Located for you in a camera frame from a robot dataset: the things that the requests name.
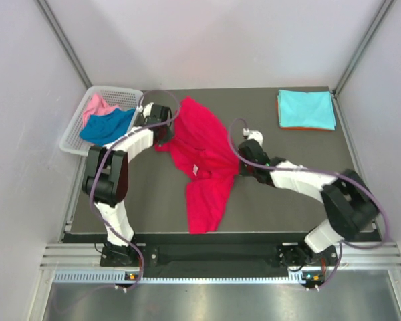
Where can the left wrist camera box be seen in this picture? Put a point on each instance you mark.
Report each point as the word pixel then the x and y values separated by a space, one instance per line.
pixel 145 110

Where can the aluminium frame post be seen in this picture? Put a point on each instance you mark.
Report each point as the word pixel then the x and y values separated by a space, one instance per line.
pixel 380 15
pixel 46 10

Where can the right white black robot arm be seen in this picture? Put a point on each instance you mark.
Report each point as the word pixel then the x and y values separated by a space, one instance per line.
pixel 348 208

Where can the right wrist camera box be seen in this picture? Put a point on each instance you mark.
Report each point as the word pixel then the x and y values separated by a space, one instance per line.
pixel 253 135

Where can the red t shirt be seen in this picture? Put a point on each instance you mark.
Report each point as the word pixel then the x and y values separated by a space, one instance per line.
pixel 201 151

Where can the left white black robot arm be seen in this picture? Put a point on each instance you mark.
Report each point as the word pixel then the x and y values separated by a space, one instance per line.
pixel 106 177

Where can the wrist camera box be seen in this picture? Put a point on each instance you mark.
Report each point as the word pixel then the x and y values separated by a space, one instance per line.
pixel 253 135
pixel 145 110

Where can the left aluminium frame post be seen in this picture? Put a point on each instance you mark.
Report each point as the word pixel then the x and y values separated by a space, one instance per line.
pixel 46 10

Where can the white perforated plastic basket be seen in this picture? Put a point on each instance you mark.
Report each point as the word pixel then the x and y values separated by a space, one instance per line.
pixel 125 98

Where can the folded light blue t shirt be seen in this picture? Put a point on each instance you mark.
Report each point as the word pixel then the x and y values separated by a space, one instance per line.
pixel 306 109

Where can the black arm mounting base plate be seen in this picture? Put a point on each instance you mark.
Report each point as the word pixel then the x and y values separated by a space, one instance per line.
pixel 208 256

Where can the white slotted cable duct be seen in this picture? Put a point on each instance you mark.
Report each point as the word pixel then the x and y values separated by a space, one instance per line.
pixel 124 277

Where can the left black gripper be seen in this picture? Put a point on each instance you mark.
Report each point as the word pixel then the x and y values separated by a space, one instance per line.
pixel 168 136

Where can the pink t shirt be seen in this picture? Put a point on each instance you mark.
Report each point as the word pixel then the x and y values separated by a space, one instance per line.
pixel 97 106

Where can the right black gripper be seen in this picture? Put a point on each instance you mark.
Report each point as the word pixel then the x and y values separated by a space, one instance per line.
pixel 242 171

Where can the right aluminium frame post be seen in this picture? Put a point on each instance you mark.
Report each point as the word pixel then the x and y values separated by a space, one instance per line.
pixel 380 15

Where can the folded orange t shirt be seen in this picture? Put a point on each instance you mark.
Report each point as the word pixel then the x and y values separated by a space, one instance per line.
pixel 296 127

